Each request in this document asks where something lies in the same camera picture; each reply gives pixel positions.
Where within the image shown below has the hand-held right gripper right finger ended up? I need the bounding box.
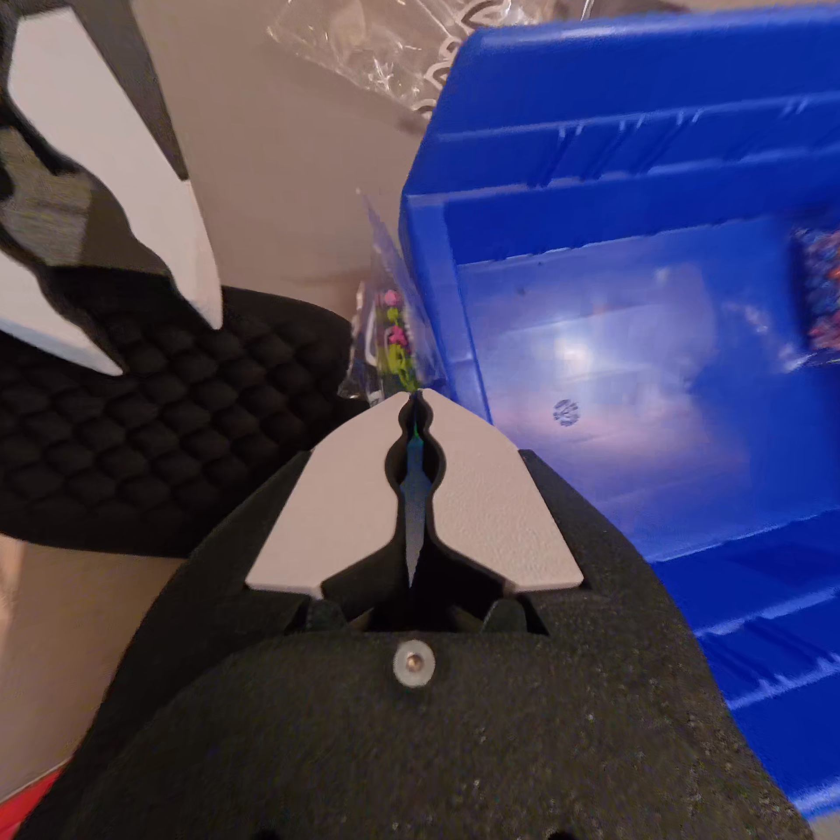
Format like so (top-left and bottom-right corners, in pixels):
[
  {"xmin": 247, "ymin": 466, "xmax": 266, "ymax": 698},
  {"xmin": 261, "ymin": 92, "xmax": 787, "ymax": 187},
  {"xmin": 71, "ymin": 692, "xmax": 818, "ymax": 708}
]
[{"xmin": 419, "ymin": 387, "xmax": 585, "ymax": 596}]

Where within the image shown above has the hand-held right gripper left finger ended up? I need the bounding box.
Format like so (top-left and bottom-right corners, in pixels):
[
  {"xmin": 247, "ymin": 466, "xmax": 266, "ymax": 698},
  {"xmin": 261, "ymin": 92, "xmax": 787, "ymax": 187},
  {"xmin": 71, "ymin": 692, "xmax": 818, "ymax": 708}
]
[{"xmin": 244, "ymin": 392, "xmax": 418, "ymax": 600}]

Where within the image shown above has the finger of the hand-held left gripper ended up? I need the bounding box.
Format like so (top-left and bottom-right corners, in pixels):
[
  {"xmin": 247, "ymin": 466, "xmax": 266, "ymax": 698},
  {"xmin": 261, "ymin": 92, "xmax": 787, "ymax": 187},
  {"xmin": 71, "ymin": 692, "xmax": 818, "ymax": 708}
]
[
  {"xmin": 0, "ymin": 128, "xmax": 170, "ymax": 377},
  {"xmin": 0, "ymin": 0, "xmax": 224, "ymax": 330}
]

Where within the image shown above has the small bag of colourful bricks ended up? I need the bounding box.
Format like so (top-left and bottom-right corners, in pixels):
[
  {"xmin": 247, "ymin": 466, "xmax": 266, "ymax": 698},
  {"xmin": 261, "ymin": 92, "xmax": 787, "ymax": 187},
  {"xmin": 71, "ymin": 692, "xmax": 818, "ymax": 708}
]
[
  {"xmin": 338, "ymin": 189, "xmax": 460, "ymax": 588},
  {"xmin": 791, "ymin": 223, "xmax": 840, "ymax": 368}
]

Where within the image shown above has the blue plastic bin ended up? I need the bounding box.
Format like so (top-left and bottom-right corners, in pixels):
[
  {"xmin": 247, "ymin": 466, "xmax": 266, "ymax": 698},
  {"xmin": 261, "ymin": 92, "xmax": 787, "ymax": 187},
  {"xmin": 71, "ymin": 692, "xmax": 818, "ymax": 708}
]
[{"xmin": 399, "ymin": 7, "xmax": 840, "ymax": 821}]

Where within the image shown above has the grey desk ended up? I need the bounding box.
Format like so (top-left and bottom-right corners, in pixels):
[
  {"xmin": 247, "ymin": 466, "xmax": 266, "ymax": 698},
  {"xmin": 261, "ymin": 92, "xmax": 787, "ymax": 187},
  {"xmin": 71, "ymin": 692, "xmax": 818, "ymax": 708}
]
[{"xmin": 0, "ymin": 0, "xmax": 473, "ymax": 798}]

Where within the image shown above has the black textured chair armrest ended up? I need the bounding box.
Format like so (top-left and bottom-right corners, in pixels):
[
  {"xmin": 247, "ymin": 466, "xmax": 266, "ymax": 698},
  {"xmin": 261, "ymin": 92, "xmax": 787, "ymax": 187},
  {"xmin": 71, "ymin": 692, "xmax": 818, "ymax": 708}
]
[{"xmin": 0, "ymin": 285, "xmax": 368, "ymax": 559}]

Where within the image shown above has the empty clear plastic bag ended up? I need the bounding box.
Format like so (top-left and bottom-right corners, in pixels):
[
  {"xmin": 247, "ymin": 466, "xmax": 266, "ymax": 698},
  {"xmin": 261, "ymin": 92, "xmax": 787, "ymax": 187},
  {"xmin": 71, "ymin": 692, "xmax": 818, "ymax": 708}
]
[{"xmin": 266, "ymin": 0, "xmax": 506, "ymax": 132}]

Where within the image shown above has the red brick frame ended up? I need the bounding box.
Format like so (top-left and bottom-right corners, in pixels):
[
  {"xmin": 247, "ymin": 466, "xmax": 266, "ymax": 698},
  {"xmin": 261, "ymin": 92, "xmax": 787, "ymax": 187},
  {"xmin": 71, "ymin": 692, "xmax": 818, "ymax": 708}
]
[{"xmin": 12, "ymin": 769, "xmax": 65, "ymax": 836}]

